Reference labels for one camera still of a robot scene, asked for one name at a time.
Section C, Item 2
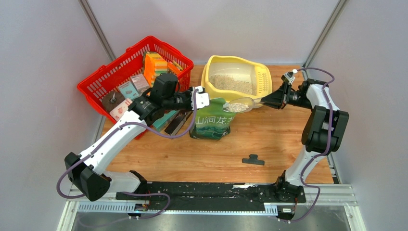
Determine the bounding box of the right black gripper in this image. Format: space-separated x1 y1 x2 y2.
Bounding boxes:
260 82 313 110

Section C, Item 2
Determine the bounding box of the clear plastic scoop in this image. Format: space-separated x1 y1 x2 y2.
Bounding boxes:
223 97 263 113

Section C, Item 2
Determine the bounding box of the green litter bag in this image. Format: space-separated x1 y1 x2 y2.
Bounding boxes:
189 98 236 140

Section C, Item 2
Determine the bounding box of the black bag clip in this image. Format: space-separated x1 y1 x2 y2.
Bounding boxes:
242 154 265 166

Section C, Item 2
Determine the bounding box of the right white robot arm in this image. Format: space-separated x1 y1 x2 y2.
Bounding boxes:
260 79 349 202

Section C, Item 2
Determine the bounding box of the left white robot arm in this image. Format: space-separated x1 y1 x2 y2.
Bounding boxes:
57 74 209 202

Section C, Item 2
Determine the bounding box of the dark brown box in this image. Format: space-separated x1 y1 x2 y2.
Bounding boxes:
165 111 192 136

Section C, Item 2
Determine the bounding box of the teal box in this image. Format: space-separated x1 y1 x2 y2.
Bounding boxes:
153 110 178 132

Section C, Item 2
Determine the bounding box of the yellow litter box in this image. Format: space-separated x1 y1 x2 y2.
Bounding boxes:
201 55 273 102

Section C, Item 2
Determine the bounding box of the orange sponge stack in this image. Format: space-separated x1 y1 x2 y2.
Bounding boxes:
143 51 184 87

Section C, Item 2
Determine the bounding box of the grey pink packet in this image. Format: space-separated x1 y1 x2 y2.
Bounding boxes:
130 74 150 94

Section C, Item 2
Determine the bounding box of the teal small packet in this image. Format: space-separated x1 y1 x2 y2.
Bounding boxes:
118 81 139 100

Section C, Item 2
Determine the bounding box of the pink white packet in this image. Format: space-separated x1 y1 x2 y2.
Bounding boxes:
109 98 132 121

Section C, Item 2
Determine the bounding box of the brown round disc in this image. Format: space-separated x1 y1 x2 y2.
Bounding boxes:
102 90 125 112

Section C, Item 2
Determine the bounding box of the red plastic basket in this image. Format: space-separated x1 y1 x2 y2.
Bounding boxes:
77 36 194 123

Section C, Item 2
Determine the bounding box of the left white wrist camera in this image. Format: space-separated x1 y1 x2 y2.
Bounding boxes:
192 86 210 110

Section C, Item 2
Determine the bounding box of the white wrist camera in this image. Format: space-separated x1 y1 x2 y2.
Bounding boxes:
192 86 210 110
281 70 296 85

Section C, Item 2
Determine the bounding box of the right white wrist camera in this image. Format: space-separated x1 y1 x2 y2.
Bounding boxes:
281 70 296 85

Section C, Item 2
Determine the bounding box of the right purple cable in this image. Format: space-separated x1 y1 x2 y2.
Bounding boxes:
275 67 335 223

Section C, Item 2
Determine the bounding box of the purple cable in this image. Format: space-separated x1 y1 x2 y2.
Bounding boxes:
275 67 335 223
56 88 200 220

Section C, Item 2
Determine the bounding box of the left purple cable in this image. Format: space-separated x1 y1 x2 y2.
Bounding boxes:
56 88 200 220

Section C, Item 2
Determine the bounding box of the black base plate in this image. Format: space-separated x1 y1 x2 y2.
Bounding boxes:
115 181 306 212

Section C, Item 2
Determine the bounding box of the aluminium frame rail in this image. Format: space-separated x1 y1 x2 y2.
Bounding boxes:
58 180 366 231

